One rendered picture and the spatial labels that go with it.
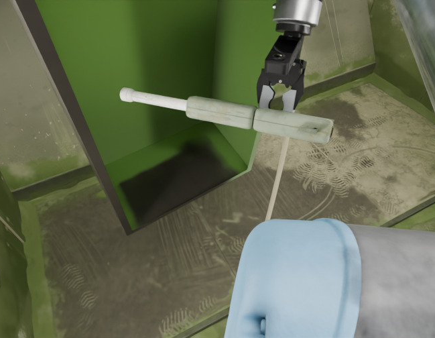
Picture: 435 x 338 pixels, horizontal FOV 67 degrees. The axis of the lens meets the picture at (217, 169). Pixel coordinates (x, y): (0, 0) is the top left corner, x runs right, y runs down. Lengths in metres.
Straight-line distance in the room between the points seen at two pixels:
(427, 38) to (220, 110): 0.42
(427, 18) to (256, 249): 0.32
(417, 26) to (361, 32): 2.49
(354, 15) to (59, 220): 2.46
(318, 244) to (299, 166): 1.95
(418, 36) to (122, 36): 0.89
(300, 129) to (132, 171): 0.98
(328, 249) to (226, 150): 1.39
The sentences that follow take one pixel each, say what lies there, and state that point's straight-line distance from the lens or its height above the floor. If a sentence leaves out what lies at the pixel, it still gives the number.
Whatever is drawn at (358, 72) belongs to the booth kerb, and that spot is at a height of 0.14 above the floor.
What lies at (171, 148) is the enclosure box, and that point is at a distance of 1.53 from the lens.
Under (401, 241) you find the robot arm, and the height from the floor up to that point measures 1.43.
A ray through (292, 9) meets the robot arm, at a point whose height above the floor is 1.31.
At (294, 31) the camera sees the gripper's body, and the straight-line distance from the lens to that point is 0.71.
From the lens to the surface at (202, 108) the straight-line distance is 0.72.
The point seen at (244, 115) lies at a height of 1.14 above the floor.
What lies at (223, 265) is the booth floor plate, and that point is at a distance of 1.70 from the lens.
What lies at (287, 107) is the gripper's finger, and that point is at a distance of 0.71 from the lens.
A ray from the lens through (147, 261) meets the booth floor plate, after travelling 1.76.
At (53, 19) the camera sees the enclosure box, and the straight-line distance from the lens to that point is 1.04.
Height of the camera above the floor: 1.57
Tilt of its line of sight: 48 degrees down
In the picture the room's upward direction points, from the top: 4 degrees counter-clockwise
